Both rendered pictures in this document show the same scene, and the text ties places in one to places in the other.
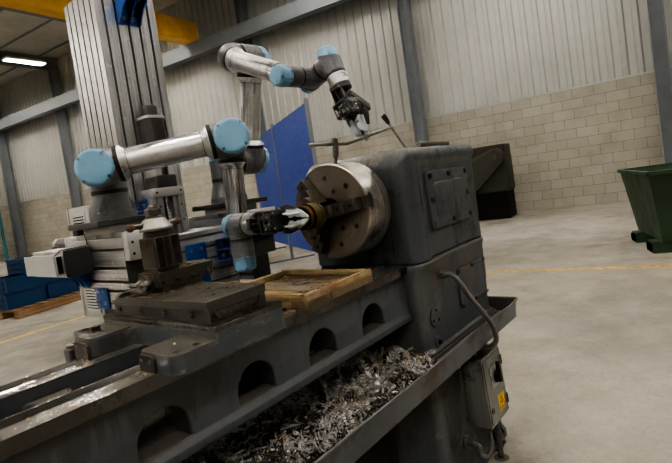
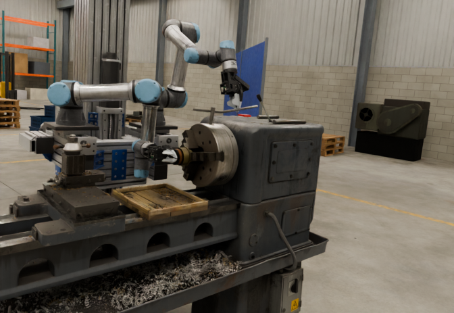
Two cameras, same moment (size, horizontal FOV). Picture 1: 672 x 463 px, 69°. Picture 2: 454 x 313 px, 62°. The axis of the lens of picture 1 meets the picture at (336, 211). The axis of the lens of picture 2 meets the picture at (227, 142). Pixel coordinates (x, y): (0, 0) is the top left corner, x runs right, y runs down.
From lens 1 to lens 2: 0.52 m
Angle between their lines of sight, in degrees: 11
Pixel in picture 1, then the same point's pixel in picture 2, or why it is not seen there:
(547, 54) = not seen: outside the picture
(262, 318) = (109, 222)
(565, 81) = not seen: outside the picture
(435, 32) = not seen: outside the picture
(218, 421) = (72, 272)
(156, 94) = (120, 44)
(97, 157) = (61, 88)
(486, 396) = (281, 299)
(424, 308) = (245, 233)
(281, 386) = (121, 261)
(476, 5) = not seen: outside the picture
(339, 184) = (207, 139)
